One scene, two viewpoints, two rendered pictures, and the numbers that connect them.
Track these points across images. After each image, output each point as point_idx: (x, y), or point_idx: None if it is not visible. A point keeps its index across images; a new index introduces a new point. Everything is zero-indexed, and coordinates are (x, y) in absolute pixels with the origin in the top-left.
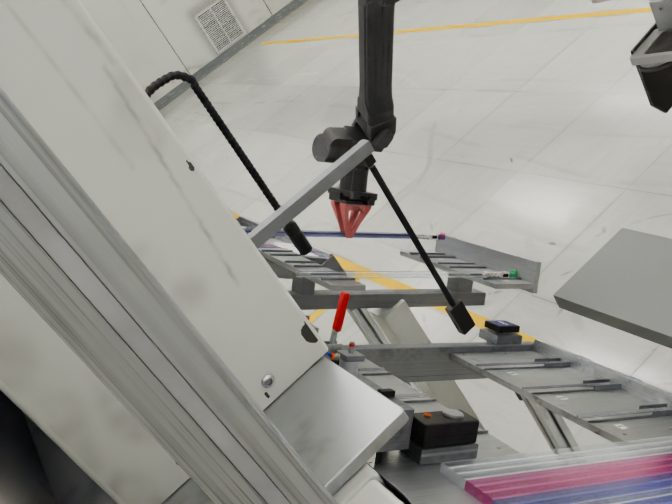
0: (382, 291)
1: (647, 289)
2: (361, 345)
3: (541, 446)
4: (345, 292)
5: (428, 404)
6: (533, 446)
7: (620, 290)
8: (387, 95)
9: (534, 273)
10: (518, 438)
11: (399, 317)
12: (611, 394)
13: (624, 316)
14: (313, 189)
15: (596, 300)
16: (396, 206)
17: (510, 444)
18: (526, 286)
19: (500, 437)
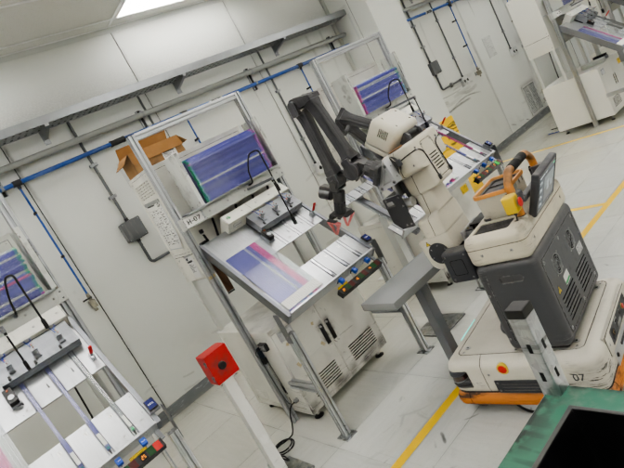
0: (383, 210)
1: (420, 261)
2: (325, 217)
3: (481, 309)
4: (314, 202)
5: (295, 234)
6: (481, 307)
7: (422, 256)
8: (376, 153)
9: (402, 232)
10: (485, 303)
11: (383, 220)
12: (340, 266)
13: (409, 263)
14: (263, 181)
15: (420, 254)
16: (278, 191)
17: (482, 302)
18: (398, 234)
19: (486, 298)
